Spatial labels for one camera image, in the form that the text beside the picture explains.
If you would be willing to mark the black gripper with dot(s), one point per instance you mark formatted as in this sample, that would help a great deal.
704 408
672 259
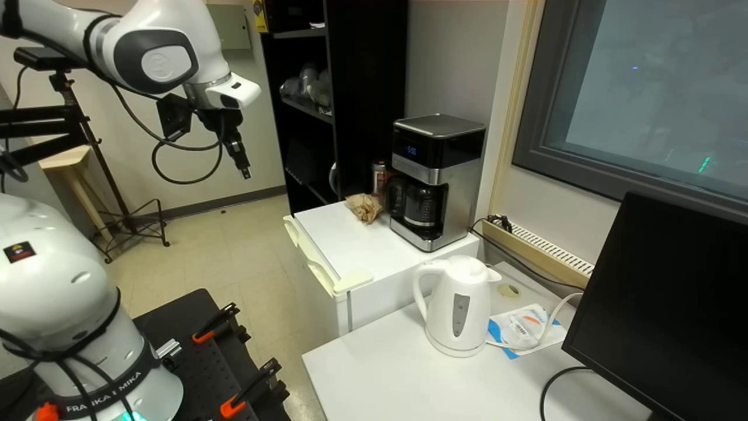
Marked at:
219 122

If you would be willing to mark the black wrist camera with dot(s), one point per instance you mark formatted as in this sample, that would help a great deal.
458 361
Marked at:
173 118

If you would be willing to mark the glass coffee carafe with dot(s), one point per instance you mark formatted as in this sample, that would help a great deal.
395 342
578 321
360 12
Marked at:
419 203

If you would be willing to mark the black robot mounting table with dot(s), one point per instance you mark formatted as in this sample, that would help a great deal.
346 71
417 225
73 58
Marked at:
199 353

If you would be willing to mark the black computer monitor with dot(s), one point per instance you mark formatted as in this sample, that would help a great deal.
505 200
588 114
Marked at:
670 311

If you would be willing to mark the black shelving unit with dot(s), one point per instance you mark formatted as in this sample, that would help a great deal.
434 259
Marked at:
334 94

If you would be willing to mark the orange black bar clamp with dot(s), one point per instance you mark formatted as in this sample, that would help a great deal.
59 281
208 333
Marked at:
219 321
250 385

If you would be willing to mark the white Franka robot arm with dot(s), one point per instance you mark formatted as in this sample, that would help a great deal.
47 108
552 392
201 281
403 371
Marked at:
47 299

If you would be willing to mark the grey framed window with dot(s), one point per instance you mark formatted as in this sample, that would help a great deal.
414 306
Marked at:
647 94

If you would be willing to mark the wooden stool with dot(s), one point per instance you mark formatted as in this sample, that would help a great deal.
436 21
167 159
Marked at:
70 175

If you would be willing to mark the black steel coffeemaker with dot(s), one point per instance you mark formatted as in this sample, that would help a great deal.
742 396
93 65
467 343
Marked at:
438 178

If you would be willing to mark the black camera tripod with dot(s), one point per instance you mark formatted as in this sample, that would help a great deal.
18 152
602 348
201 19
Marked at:
86 141

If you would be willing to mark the crumpled brown paper bag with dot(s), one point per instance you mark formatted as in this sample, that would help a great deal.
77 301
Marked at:
364 207

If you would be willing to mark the printed paper leaflet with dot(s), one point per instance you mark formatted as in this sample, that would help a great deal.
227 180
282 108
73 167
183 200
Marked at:
525 325

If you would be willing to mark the white mini fridge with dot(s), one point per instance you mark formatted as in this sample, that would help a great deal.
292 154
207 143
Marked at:
365 257

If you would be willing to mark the white electric kettle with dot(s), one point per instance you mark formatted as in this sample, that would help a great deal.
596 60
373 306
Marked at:
456 304

